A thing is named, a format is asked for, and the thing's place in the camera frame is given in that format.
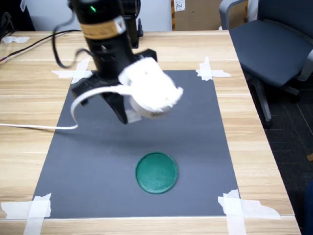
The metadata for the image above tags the round green lid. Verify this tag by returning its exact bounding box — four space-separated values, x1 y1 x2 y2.
135 151 179 195

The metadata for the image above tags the white tape patch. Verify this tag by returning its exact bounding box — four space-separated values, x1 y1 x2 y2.
217 188 281 235
0 192 52 235
195 56 232 82
51 57 95 85

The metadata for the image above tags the dark grey mat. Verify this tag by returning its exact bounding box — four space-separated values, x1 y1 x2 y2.
31 70 242 219

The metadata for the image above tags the black chair with white tag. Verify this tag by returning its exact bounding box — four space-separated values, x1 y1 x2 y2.
0 0 36 32

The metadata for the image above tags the brown cardboard box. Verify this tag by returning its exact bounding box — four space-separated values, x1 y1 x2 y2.
171 0 232 32

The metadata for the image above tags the dark blue-grey office chair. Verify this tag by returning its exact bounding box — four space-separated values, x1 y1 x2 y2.
219 0 313 129

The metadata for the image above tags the person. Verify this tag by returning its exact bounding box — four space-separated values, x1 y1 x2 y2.
304 180 313 235

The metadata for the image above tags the white camera cable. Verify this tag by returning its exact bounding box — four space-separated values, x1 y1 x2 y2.
0 84 134 130

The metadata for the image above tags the white gripper camera box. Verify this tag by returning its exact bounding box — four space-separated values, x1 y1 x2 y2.
118 56 184 120

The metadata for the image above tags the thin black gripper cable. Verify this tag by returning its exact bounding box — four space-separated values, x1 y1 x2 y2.
52 14 93 70

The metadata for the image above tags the black table cable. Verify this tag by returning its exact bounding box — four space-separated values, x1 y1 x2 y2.
0 29 84 65

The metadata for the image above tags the small white taped bracket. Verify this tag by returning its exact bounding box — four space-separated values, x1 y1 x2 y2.
2 36 30 45

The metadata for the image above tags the black cable bundle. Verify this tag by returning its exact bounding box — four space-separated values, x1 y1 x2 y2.
0 12 17 46

